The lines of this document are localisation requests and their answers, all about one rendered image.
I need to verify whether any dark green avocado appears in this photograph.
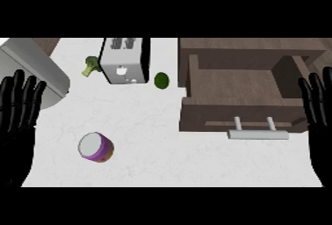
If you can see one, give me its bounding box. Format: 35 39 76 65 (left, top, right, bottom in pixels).
153 71 169 91

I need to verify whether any silver toaster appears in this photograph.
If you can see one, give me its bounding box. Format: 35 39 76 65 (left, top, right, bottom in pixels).
97 38 152 85

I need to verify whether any brown wooden drawer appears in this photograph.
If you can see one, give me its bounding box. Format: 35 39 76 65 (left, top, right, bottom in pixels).
178 54 311 134

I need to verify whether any brown wooden cabinet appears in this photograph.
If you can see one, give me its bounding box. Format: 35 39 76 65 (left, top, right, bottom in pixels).
177 38 332 89

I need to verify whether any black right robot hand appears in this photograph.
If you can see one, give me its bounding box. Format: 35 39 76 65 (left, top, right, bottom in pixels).
296 66 332 188

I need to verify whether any purple can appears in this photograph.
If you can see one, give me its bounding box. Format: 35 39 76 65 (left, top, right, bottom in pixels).
76 131 115 163

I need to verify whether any green broccoli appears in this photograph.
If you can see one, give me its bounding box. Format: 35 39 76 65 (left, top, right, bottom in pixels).
79 55 103 78

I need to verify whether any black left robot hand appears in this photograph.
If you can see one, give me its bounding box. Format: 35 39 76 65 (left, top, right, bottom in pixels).
0 69 48 188

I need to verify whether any white drawer handle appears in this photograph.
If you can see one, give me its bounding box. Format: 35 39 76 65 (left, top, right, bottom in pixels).
227 116 290 141

